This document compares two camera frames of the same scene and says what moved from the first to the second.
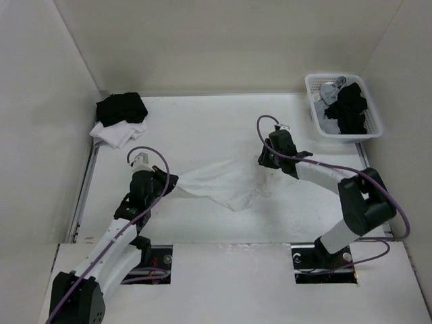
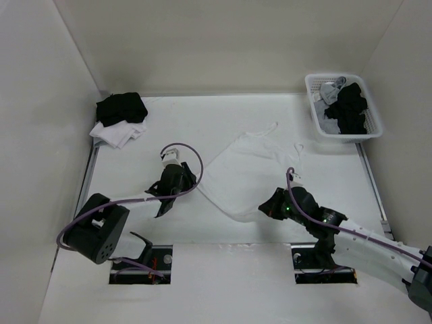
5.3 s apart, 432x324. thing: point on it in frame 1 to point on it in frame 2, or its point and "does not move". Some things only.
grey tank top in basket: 327,96 does not move
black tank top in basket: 347,109 does not move
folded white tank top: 117,134 does not move
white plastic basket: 374,127 does not move
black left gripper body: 156,192 to 185,182
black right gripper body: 267,158 to 280,208
